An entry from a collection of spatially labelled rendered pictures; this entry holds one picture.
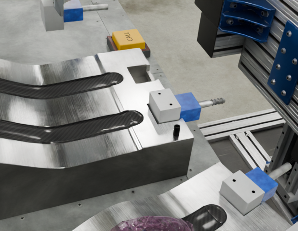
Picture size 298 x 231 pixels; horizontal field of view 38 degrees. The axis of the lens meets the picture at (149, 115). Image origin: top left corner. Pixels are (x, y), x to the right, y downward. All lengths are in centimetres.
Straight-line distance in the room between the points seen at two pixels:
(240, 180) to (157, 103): 17
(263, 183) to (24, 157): 35
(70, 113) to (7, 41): 39
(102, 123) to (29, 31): 45
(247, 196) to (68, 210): 27
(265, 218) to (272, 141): 110
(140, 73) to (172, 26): 192
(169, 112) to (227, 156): 96
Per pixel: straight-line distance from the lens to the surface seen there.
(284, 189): 137
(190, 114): 71
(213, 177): 67
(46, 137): 68
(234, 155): 164
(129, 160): 66
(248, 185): 64
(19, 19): 114
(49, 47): 102
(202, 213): 63
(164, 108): 68
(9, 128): 67
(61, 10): 85
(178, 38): 262
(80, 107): 72
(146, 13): 285
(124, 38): 99
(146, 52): 98
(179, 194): 64
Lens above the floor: 136
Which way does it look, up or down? 42 degrees down
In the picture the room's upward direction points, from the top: 5 degrees clockwise
